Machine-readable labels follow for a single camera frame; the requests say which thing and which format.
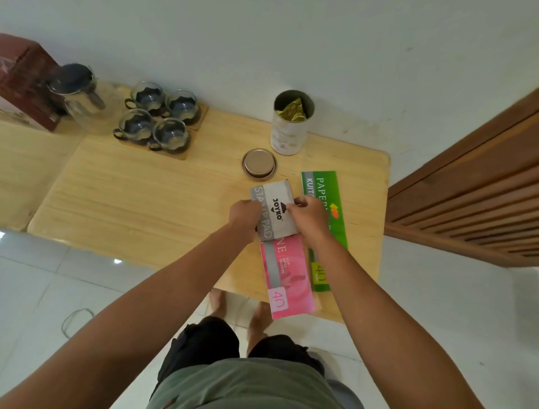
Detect person's grey-green shirt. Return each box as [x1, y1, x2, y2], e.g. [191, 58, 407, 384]
[145, 358, 346, 409]

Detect person's left leg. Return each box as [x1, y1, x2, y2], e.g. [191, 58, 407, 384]
[208, 288, 229, 321]

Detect white cylindrical jar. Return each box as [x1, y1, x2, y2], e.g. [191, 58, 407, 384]
[269, 89, 316, 157]

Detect grey stamp pad box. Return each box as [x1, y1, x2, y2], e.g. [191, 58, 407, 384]
[249, 180, 300, 242]

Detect red cardboard box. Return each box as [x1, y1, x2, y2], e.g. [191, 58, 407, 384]
[0, 33, 64, 133]

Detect person's left hand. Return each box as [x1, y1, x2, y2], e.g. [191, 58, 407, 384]
[228, 199, 264, 244]

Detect glass teapot black lid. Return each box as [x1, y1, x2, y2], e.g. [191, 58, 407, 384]
[46, 63, 127, 135]

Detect person's right leg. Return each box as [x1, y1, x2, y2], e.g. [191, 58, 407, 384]
[246, 301, 275, 358]

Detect brown slatted wooden door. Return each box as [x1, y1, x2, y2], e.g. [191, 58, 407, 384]
[383, 88, 539, 269]

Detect green receipt book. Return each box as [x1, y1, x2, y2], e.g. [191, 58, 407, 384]
[301, 170, 349, 292]

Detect person's left forearm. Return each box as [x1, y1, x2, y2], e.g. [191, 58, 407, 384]
[0, 225, 253, 409]

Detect person's leg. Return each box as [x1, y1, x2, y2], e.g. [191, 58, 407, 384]
[246, 301, 275, 358]
[208, 288, 229, 321]

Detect gold round jar lid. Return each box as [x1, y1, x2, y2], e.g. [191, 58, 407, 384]
[241, 148, 278, 181]

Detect person's right forearm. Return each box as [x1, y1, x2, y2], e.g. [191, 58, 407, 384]
[309, 234, 485, 409]

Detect person's right hand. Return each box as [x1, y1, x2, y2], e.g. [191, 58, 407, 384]
[286, 195, 334, 248]

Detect person's black shorts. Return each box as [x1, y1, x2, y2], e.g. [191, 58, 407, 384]
[149, 316, 326, 399]

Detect glass cup black holder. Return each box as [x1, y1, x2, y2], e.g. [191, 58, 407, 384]
[147, 117, 191, 154]
[112, 108, 156, 146]
[162, 89, 201, 126]
[124, 81, 166, 117]

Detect pink receipt book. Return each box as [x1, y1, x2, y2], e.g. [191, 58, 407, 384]
[259, 234, 317, 321]

